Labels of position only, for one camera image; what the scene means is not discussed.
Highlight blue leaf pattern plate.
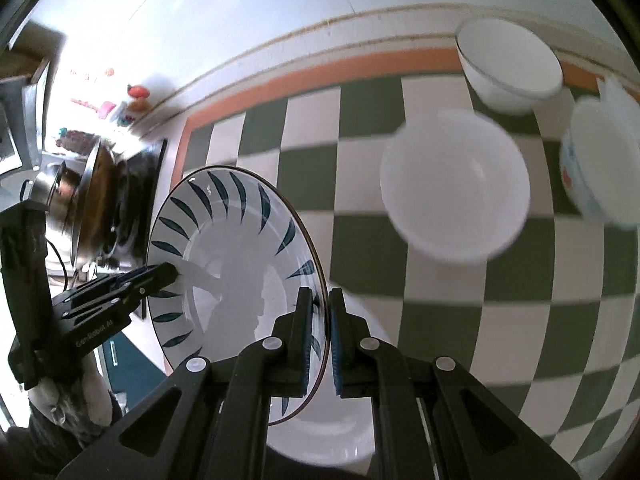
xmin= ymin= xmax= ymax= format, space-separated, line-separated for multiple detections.
xmin=146 ymin=165 xmax=328 ymax=425

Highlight plain white bowl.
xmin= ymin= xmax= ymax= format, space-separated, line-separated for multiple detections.
xmin=380 ymin=108 xmax=530 ymax=264

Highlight gloved left hand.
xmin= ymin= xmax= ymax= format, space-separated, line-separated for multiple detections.
xmin=27 ymin=353 xmax=122 ymax=448

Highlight black stove top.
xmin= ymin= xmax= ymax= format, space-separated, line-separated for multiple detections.
xmin=96 ymin=140 xmax=167 ymax=272

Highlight steel pot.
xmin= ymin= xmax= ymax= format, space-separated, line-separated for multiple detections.
xmin=21 ymin=162 xmax=80 ymax=234

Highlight checkered green white mat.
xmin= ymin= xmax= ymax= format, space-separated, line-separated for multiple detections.
xmin=174 ymin=48 xmax=639 ymax=479

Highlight colourful food package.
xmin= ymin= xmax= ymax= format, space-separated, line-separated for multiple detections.
xmin=112 ymin=84 xmax=153 ymax=127

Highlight white bowl floral outside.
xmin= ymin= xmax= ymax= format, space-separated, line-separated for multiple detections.
xmin=560 ymin=96 xmax=639 ymax=230

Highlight white bowl dark rim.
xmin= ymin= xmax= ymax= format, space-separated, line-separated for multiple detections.
xmin=456 ymin=16 xmax=564 ymax=116

